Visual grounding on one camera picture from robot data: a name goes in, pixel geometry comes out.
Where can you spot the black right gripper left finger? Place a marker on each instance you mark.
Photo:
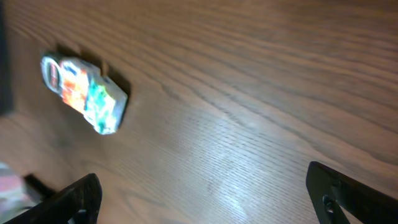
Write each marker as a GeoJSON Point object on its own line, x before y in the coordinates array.
{"type": "Point", "coordinates": [78, 203]}

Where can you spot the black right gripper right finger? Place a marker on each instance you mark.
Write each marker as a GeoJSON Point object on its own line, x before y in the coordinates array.
{"type": "Point", "coordinates": [332, 192]}

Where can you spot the teal Kleenex tissue pack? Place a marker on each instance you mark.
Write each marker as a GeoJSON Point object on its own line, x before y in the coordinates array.
{"type": "Point", "coordinates": [105, 105]}

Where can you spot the orange Kleenex tissue pack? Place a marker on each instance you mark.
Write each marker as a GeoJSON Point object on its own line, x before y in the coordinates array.
{"type": "Point", "coordinates": [76, 77]}

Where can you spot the green Zam-Buk box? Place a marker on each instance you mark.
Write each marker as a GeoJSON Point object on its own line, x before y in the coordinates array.
{"type": "Point", "coordinates": [51, 74]}

